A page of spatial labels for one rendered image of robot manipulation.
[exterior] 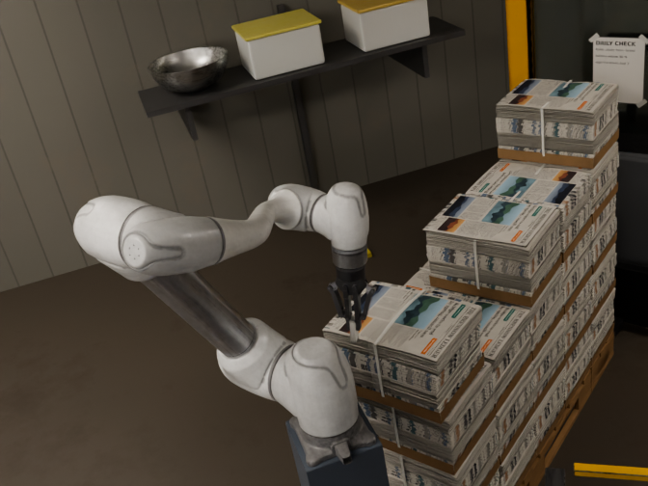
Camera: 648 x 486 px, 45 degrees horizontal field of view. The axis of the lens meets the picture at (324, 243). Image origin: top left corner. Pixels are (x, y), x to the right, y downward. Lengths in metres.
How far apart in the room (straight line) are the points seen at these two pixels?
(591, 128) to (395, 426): 1.28
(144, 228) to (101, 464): 2.39
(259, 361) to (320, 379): 0.18
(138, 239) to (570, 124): 1.92
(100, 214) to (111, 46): 3.33
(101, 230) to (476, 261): 1.45
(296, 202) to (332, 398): 0.48
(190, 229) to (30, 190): 3.68
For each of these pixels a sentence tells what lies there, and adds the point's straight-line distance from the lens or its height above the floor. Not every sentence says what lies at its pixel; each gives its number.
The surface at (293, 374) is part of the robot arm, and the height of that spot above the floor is 1.24.
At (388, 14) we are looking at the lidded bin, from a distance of 4.57.
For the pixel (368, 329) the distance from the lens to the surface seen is 2.29.
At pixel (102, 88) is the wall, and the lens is 4.95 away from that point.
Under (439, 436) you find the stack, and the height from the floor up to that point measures 0.75.
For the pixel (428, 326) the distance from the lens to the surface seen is 2.27.
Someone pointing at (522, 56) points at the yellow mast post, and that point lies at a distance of 3.60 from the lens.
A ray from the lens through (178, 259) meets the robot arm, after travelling 1.49.
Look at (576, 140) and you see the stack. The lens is 3.04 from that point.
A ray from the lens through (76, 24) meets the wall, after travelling 4.87.
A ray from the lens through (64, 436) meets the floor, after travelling 4.02.
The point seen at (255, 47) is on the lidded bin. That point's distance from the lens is 4.37.
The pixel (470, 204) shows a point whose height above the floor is 1.07.
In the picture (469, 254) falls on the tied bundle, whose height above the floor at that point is 1.00.
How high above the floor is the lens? 2.41
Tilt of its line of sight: 29 degrees down
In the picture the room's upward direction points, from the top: 11 degrees counter-clockwise
